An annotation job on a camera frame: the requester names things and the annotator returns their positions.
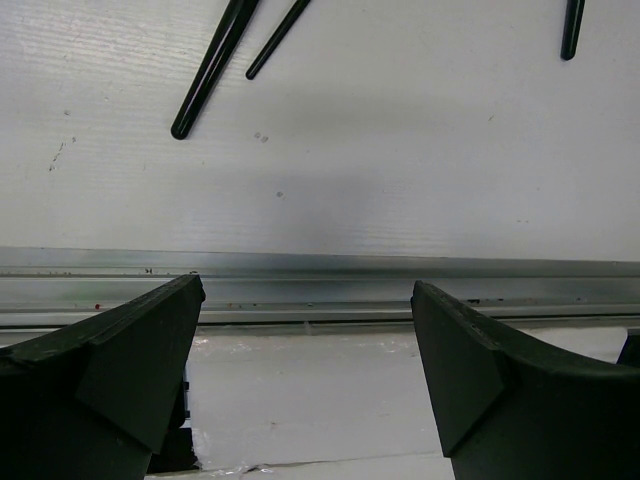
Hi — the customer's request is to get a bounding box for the black fan makeup brush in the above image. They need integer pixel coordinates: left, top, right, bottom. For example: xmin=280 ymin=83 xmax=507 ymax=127
xmin=170 ymin=0 xmax=260 ymax=140

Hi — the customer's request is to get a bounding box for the aluminium rail frame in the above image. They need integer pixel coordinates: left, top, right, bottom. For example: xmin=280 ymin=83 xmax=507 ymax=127
xmin=1 ymin=247 xmax=639 ymax=329

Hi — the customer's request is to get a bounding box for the black round makeup brush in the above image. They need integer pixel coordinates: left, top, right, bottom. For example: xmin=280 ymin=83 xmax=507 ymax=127
xmin=560 ymin=0 xmax=585 ymax=61

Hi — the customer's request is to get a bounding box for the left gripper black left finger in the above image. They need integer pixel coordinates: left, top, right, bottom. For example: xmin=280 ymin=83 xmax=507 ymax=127
xmin=1 ymin=274 xmax=205 ymax=479

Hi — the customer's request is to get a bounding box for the thin black makeup brush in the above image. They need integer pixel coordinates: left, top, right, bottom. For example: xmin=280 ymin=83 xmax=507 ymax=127
xmin=245 ymin=0 xmax=311 ymax=80

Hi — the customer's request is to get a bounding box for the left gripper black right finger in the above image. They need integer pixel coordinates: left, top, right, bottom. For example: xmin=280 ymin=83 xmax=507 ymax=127
xmin=411 ymin=281 xmax=639 ymax=479

